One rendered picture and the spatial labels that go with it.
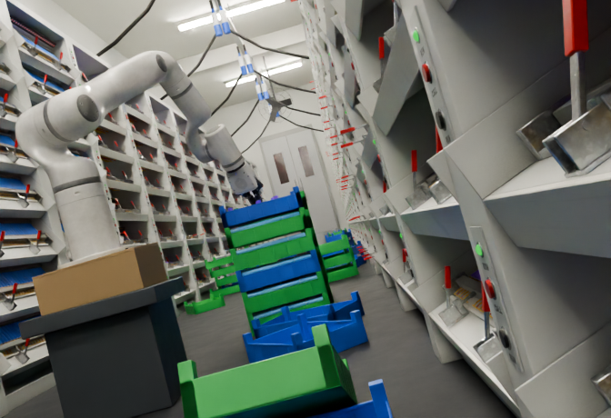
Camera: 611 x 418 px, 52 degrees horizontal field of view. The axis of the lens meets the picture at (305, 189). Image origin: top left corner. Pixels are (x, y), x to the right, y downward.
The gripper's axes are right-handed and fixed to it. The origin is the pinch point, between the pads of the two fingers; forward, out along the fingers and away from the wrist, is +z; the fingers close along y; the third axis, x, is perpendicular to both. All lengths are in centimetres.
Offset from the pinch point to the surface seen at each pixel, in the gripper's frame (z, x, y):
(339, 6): -65, -67, 81
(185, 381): -43, -138, 63
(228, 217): -2.8, -13.6, -5.1
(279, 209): 3.6, -6.4, 10.8
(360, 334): 10, -74, 53
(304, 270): 24.8, -16.9, 13.1
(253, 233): 5.9, -14.5, 0.9
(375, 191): -3, -27, 55
